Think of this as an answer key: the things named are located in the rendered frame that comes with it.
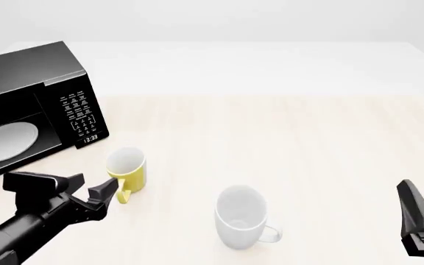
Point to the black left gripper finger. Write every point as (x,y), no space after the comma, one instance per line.
(73,182)
(99,194)

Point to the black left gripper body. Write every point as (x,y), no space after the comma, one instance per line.
(81,212)

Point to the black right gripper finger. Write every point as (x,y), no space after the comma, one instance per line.
(414,212)

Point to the yellow and white mug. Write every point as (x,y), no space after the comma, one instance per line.
(135,176)

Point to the black microwave oven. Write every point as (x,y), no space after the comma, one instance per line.
(20,71)

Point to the white round turntable plate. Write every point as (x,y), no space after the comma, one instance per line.
(6,140)

